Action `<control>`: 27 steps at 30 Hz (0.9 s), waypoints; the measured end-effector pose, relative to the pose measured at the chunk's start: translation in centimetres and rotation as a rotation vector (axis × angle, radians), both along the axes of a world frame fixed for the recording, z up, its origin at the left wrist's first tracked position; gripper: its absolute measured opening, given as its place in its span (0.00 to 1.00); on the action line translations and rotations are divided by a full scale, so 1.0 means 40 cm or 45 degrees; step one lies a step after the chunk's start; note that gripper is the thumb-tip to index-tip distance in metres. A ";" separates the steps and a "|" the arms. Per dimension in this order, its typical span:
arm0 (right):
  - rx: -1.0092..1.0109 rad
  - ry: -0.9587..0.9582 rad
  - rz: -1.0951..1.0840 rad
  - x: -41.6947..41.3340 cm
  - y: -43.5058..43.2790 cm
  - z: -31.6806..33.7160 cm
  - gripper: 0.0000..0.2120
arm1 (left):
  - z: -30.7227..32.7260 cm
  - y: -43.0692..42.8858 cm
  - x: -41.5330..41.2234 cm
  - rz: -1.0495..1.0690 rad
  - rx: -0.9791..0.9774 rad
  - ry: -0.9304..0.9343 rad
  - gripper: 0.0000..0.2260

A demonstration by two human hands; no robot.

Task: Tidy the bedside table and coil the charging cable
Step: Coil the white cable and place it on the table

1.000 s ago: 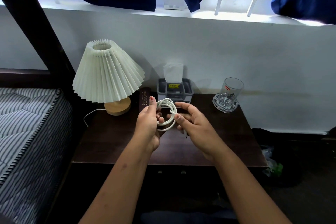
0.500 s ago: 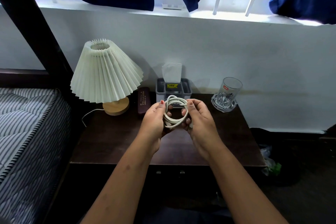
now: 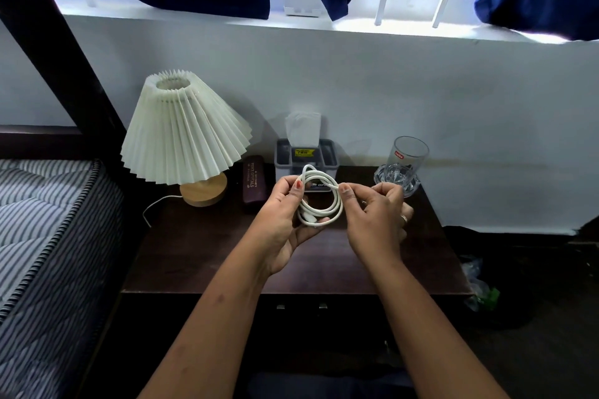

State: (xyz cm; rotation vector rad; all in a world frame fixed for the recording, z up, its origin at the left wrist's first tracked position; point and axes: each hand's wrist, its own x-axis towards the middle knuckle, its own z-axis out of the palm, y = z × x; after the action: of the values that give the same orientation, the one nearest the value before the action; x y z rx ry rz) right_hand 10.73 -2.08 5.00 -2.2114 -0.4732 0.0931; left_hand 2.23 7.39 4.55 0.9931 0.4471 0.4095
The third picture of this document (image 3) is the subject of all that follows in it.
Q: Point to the person's left hand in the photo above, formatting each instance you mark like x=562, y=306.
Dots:
x=276, y=221

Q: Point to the person's right hand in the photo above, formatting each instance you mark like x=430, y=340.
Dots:
x=374, y=225

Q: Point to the person's right thumb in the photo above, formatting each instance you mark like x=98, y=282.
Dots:
x=352, y=209

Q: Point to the person's left thumb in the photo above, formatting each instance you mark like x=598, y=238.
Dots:
x=294, y=195

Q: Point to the person's right forearm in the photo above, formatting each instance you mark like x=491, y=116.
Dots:
x=430, y=333

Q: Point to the person's left forearm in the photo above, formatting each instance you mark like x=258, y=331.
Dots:
x=215, y=328

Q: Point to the grey tissue holder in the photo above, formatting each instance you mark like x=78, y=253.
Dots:
x=283, y=155

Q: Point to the brown glasses case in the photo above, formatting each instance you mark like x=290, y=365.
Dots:
x=253, y=181

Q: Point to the white tissue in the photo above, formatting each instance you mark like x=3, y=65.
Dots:
x=303, y=128

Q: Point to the clear drinking glass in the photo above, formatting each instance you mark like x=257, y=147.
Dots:
x=409, y=155

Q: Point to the dark wooden bedside table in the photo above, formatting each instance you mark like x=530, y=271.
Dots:
x=196, y=253

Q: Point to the white pleated table lamp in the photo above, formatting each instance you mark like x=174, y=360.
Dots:
x=182, y=132

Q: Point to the crumpled plastic bag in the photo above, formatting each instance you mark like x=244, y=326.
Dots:
x=479, y=289

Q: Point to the person's dark blue trousers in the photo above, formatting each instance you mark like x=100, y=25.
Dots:
x=327, y=387

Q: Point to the small white sill tray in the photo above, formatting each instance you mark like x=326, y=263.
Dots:
x=302, y=11

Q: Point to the striped mattress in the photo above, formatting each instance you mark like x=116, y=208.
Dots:
x=42, y=249

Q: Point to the dark wooden bed frame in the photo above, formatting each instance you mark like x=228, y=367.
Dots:
x=51, y=52

